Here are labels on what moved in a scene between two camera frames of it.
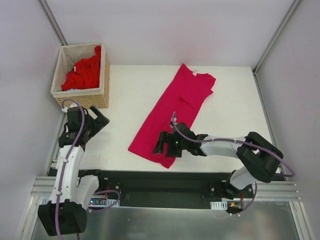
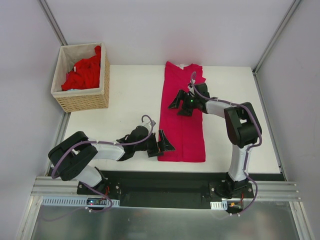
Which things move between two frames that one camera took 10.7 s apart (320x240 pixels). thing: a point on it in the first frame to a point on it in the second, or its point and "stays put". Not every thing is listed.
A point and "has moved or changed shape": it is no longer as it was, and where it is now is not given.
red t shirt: (85, 74) stays put
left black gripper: (92, 123) to (154, 145)
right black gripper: (169, 144) to (186, 105)
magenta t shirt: (187, 89) has moved or changed shape
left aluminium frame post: (53, 23) stays put
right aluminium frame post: (280, 28) stays put
